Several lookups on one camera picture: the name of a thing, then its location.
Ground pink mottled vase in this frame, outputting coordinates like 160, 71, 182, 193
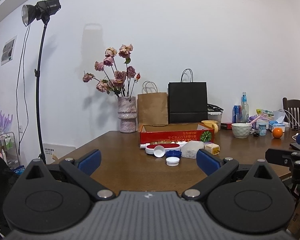
117, 96, 137, 133

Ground blue tissue box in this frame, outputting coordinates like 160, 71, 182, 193
269, 117, 286, 131

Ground white bowl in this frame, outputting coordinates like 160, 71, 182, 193
231, 123, 253, 139

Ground red and white tray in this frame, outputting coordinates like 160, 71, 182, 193
145, 142, 182, 155

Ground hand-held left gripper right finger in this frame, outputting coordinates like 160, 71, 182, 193
182, 149, 278, 202

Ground white charging cable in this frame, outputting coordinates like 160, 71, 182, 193
282, 109, 300, 132

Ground cream charger plug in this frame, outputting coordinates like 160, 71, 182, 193
204, 142, 221, 156

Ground black studio light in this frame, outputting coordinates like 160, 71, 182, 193
21, 0, 62, 27

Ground red cardboard box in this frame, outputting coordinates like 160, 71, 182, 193
139, 122, 215, 150

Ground yellow mug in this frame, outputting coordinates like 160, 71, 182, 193
201, 120, 219, 133

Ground translucent plastic container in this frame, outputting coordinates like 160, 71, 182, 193
181, 141, 205, 159

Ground black paper bag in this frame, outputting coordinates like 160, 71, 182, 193
168, 68, 208, 124

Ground small white yogurt cup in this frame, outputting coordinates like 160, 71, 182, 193
256, 122, 268, 136

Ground dark wooden chair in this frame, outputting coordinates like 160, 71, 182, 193
282, 97, 300, 131

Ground purple coral ornament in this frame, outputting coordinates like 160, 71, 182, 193
0, 102, 13, 133

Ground clear container with black lid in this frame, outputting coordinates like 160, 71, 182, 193
207, 104, 224, 123

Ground brown paper bag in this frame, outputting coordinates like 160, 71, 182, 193
137, 81, 169, 126

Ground black light cable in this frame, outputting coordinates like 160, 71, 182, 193
16, 25, 32, 156

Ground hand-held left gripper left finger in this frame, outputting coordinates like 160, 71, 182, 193
22, 149, 116, 202

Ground wire storage rack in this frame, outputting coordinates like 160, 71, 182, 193
0, 131, 18, 170

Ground blue drink can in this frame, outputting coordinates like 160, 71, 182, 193
232, 105, 242, 123

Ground dried pink roses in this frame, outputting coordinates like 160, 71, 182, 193
82, 44, 142, 98

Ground wall poster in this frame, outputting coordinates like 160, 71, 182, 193
0, 35, 17, 66

